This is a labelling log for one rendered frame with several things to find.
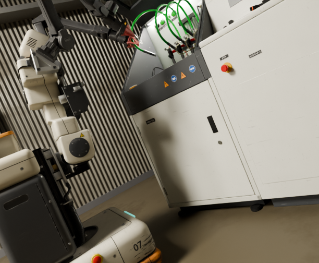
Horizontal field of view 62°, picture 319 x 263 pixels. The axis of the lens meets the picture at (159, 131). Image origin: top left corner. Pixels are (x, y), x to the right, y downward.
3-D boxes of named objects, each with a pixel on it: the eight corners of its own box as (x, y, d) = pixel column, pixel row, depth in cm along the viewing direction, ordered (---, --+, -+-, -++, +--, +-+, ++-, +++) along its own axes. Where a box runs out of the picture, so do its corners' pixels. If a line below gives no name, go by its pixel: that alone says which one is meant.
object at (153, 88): (132, 114, 185) (123, 93, 184) (136, 112, 188) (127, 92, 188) (205, 80, 144) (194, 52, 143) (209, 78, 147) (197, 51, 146)
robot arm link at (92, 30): (46, 27, 184) (40, 16, 173) (48, 21, 185) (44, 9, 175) (107, 42, 185) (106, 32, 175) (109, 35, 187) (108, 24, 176)
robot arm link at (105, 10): (89, 11, 147) (99, 10, 142) (97, -7, 149) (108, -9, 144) (103, 25, 156) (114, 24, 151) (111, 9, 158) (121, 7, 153)
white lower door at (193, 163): (169, 204, 190) (131, 116, 186) (171, 202, 192) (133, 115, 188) (254, 195, 147) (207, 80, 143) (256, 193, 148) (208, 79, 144)
